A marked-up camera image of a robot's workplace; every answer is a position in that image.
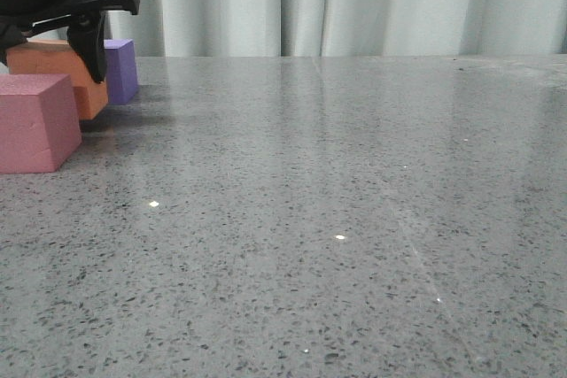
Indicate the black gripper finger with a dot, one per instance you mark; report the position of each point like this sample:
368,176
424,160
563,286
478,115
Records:
12,34
86,36

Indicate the orange foam cube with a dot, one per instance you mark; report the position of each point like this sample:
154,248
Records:
47,56

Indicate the purple foam cube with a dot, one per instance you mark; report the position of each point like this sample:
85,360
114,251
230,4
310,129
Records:
121,75

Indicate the pink foam cube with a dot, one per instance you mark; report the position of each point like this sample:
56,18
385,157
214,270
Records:
39,122

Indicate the grey-green curtain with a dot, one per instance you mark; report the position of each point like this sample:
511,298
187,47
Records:
267,28

